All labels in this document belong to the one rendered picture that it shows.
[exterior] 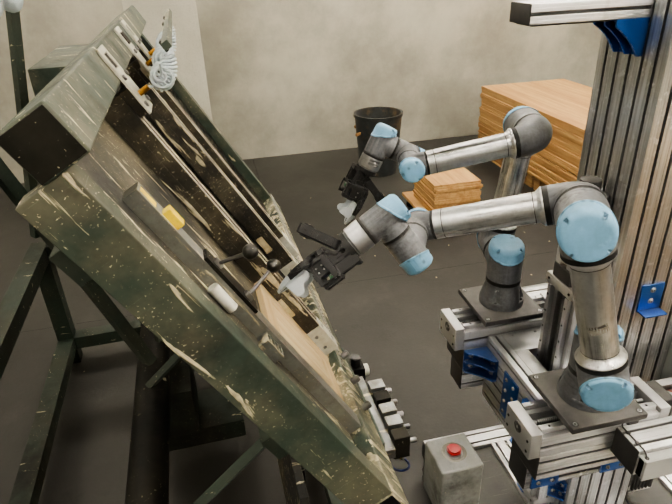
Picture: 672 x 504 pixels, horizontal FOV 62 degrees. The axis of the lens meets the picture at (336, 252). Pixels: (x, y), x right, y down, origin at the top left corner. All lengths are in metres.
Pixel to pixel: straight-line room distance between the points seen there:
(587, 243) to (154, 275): 0.86
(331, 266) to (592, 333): 0.61
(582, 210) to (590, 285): 0.18
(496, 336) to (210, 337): 1.18
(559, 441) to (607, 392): 0.29
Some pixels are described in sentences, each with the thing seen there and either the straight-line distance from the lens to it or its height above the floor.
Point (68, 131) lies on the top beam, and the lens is 0.98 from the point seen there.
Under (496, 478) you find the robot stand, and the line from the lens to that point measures 2.59.
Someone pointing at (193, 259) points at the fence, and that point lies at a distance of 1.34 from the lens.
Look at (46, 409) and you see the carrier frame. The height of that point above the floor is 0.18.
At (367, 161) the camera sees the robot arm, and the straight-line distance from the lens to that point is 1.88.
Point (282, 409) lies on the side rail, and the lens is 1.29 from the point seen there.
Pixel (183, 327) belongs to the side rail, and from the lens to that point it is 1.13.
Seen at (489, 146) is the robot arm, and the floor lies 1.61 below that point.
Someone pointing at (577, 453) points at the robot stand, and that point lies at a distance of 1.80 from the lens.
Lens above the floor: 2.14
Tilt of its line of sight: 28 degrees down
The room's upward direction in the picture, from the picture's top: 2 degrees counter-clockwise
